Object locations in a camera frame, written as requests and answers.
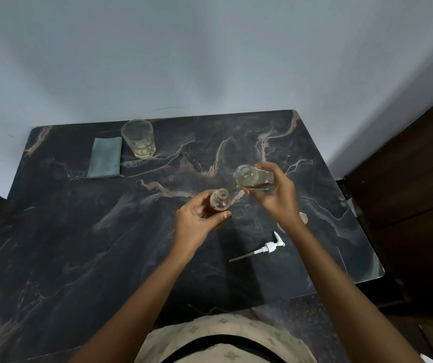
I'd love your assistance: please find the black marble table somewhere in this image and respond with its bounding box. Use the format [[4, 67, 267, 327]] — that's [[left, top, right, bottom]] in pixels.
[[0, 109, 385, 363]]

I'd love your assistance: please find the clear drinking glass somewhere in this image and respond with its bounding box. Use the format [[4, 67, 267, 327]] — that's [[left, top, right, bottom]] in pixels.
[[121, 119, 157, 160]]

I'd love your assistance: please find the grey-green folded cloth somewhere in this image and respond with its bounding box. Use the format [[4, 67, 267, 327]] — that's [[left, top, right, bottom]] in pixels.
[[87, 137, 123, 179]]

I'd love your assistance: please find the small clear pump bottle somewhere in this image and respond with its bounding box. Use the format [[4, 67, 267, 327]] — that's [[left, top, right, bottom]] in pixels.
[[205, 188, 232, 220]]

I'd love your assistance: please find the person's right forearm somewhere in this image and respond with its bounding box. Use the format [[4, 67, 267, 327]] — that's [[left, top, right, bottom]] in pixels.
[[286, 222, 425, 363]]

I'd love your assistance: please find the person's right hand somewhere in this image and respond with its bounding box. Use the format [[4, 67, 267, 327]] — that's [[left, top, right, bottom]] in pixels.
[[243, 161, 306, 233]]

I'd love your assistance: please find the Listerine mouthwash bottle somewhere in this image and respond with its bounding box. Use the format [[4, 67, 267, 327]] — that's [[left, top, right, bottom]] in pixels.
[[233, 164, 277, 193]]

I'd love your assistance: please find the person's left hand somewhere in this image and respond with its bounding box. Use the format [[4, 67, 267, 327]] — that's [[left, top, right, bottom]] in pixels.
[[171, 191, 233, 258]]

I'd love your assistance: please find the person's left forearm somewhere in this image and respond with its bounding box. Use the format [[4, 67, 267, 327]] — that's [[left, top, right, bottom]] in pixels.
[[69, 245, 194, 363]]

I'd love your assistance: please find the cream patterned clothing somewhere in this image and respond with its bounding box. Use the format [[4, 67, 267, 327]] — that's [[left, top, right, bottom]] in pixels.
[[133, 313, 317, 363]]

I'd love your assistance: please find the white pump dispenser head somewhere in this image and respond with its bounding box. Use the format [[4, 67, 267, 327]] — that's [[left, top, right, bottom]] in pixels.
[[228, 231, 286, 263]]

